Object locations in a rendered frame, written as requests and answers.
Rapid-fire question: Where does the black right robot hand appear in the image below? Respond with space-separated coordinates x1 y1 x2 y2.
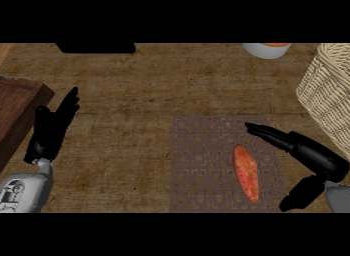
244 121 350 213

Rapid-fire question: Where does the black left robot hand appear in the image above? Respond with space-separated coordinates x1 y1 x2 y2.
24 86 81 165

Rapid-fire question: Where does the orange sweet potato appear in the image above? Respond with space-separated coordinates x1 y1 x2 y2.
232 143 261 205

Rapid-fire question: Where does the pale wicker basket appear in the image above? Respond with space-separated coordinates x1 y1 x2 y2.
295 43 350 174

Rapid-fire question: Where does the brown patterned placemat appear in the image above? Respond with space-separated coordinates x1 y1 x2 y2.
168 115 289 214

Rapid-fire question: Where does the black appliance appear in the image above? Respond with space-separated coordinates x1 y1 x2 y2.
55 43 137 55

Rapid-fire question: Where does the white bowl with orange content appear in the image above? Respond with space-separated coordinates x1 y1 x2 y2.
241 43 294 60

